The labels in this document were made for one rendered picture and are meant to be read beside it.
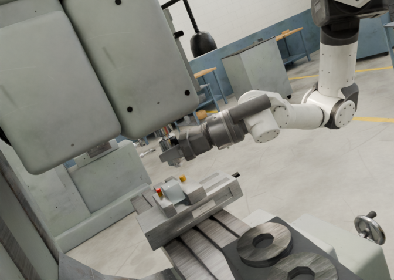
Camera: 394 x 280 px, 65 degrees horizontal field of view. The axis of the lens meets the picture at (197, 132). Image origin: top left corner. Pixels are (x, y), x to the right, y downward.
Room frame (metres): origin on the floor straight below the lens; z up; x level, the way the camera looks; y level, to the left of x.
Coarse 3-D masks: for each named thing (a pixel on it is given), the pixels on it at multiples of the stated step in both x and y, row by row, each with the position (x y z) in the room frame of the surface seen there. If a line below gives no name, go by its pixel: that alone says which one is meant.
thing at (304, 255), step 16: (272, 224) 0.46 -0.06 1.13; (288, 224) 0.46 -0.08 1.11; (240, 240) 0.46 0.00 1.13; (256, 240) 0.45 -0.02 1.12; (272, 240) 0.44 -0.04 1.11; (288, 240) 0.41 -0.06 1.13; (304, 240) 0.41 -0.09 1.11; (240, 256) 0.42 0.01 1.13; (256, 256) 0.40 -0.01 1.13; (272, 256) 0.39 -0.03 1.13; (288, 256) 0.38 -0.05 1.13; (304, 256) 0.37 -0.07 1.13; (320, 256) 0.35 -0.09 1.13; (240, 272) 0.40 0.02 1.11; (256, 272) 0.39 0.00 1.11; (272, 272) 0.36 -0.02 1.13; (288, 272) 0.35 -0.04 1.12; (304, 272) 0.35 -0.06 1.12; (320, 272) 0.33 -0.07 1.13; (336, 272) 0.32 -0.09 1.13; (352, 272) 0.32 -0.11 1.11
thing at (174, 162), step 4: (176, 140) 0.75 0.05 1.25; (164, 144) 0.74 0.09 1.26; (168, 144) 0.74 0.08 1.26; (172, 144) 0.74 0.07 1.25; (176, 144) 0.74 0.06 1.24; (164, 148) 0.74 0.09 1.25; (168, 148) 0.74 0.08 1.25; (172, 160) 0.74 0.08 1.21; (176, 160) 0.74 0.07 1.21; (180, 160) 0.74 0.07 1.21; (168, 164) 0.75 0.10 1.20; (172, 164) 0.74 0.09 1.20; (176, 164) 0.74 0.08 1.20
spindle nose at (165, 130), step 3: (165, 126) 0.74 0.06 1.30; (168, 126) 0.74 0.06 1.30; (171, 126) 0.76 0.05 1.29; (159, 129) 0.74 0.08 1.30; (162, 129) 0.74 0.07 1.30; (165, 129) 0.74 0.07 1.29; (168, 129) 0.74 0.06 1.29; (171, 129) 0.75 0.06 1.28; (153, 132) 0.76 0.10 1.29; (156, 132) 0.74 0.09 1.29; (159, 132) 0.74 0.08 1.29; (162, 132) 0.74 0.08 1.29; (165, 132) 0.74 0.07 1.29; (168, 132) 0.74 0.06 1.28; (156, 135) 0.75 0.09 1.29; (159, 135) 0.74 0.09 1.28; (162, 135) 0.74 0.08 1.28
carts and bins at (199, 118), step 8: (384, 24) 3.64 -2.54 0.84; (392, 24) 3.48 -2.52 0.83; (392, 56) 3.63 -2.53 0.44; (392, 64) 3.66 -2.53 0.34; (208, 88) 5.17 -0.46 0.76; (216, 104) 5.15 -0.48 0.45; (200, 112) 5.23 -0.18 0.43; (216, 112) 5.25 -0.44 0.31; (184, 120) 5.70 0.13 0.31; (192, 120) 5.40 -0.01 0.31; (200, 120) 5.16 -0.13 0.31
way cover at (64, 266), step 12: (60, 252) 0.79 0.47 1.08; (60, 264) 0.72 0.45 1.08; (72, 264) 0.76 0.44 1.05; (60, 276) 0.66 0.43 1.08; (72, 276) 0.70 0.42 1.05; (84, 276) 0.73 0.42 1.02; (96, 276) 0.77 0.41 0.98; (108, 276) 0.80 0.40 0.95; (120, 276) 0.82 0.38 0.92; (156, 276) 0.83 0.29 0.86; (168, 276) 0.82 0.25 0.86
